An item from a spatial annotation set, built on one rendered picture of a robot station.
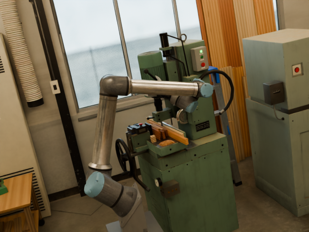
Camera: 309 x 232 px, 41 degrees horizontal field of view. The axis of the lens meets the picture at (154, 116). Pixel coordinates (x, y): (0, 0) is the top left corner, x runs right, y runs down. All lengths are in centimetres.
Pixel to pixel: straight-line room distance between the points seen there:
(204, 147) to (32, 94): 178
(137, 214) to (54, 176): 210
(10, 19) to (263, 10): 258
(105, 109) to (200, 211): 117
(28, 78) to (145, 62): 146
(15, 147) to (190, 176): 175
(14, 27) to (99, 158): 180
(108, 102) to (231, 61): 229
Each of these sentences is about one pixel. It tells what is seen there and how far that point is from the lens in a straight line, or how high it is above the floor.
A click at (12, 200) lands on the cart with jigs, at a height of 53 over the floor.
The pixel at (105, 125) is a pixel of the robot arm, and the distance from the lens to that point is 251.
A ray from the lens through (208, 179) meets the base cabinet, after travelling 313.
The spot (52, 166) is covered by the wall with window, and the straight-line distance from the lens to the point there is 440.
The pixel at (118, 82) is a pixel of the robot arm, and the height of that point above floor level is 145.
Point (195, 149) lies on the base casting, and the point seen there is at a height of 78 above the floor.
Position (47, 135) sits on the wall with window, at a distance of 429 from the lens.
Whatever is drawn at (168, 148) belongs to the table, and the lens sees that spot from 281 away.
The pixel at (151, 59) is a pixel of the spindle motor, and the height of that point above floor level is 147.
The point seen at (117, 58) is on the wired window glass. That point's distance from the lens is 431.
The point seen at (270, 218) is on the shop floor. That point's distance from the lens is 357.
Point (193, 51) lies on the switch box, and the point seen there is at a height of 147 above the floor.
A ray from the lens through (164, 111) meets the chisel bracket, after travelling 301.
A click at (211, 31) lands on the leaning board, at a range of 439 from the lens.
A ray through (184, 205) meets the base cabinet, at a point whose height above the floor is 38.
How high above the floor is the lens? 190
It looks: 17 degrees down
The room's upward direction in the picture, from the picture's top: 10 degrees counter-clockwise
